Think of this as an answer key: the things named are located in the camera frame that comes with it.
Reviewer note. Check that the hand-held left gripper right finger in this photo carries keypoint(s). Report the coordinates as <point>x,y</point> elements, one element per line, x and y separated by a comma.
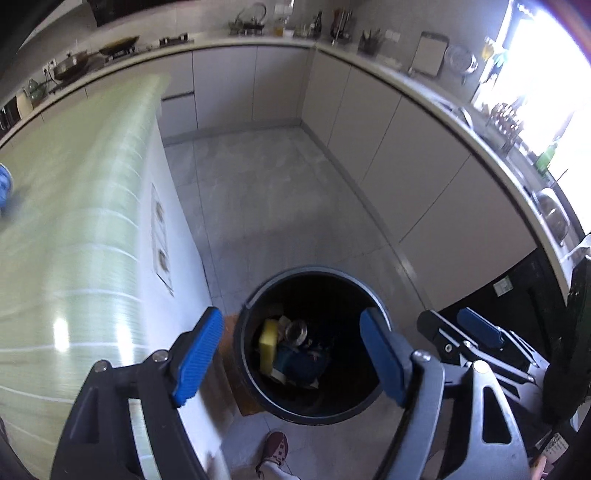
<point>383,360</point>

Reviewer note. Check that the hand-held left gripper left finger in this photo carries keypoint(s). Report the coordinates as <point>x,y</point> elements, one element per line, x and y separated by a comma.
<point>198,360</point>

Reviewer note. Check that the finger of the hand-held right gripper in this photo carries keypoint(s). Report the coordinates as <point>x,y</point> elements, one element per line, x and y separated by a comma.
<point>480,328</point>
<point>443,339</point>

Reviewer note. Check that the yellow sponge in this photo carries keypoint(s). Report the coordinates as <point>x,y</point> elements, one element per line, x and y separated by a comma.
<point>270,344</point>

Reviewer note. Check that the black plastic bucket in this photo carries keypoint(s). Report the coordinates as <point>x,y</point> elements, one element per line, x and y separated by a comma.
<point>295,410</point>

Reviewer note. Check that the person's right hand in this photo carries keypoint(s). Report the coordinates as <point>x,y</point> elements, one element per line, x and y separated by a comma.
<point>539,470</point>

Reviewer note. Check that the brown wooden stool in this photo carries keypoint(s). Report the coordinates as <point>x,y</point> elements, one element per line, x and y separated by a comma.
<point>247,401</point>

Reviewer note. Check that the dark red shoe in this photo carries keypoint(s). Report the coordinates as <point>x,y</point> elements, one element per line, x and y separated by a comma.
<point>274,447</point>

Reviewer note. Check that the white table base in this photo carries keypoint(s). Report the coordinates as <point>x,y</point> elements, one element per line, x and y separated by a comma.
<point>184,230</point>

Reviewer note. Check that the white power socket panel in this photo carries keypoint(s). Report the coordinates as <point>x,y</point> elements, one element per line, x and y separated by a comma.
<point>161,235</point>

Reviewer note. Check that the steel mixing bowl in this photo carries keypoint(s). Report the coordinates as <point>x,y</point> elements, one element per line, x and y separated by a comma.
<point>551,214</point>

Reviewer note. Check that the person's white trouser leg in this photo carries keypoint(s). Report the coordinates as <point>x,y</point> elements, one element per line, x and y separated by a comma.
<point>281,473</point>

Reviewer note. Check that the green plastic bottle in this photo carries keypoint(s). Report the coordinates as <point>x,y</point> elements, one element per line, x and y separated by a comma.
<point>546,159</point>

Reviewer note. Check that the dish rack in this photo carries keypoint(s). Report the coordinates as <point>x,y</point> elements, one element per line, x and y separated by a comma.
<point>505,122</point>

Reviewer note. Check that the grey lower cabinets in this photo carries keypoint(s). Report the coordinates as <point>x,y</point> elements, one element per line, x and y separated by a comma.
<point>369,138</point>

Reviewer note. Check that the round metal colander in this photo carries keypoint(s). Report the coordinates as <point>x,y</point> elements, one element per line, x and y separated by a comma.
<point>461,62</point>

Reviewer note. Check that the kitchen window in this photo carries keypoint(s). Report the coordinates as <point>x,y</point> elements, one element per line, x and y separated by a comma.
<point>545,69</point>

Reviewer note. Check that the yellow rubber gloves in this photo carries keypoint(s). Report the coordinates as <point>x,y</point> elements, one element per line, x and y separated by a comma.
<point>494,50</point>

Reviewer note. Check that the white cutting board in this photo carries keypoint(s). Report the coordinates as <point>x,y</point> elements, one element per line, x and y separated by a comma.
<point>429,54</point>

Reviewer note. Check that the black utensil holder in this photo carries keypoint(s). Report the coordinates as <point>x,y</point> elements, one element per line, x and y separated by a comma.
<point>371,44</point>

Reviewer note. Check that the glass kettle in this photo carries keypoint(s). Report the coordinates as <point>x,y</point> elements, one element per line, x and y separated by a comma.
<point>36,90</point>

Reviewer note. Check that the dark wok with lid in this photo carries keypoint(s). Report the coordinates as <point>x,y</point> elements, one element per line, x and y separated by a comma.
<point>71,67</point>

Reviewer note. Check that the black gas stove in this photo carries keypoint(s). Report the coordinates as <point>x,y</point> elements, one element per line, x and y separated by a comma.
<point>171,41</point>

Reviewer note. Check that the black frying pan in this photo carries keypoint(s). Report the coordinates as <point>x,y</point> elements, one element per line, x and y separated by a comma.
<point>119,46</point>

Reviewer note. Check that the metal utensil holder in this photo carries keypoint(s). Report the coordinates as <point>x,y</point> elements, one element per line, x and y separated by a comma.
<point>342,27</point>

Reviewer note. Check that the dark glass bottle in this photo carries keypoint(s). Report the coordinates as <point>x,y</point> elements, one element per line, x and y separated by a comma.
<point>316,25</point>

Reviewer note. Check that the white wall socket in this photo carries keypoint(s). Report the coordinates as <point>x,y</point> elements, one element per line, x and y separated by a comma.
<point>48,68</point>

